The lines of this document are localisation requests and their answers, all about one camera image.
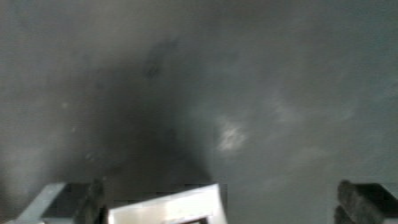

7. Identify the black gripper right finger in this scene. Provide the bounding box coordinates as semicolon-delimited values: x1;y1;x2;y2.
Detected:
334;180;398;224

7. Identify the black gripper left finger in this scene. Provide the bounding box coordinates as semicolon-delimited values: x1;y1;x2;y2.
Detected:
12;180;108;224

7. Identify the white drawer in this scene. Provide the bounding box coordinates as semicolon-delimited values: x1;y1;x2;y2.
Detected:
106;184;227;224

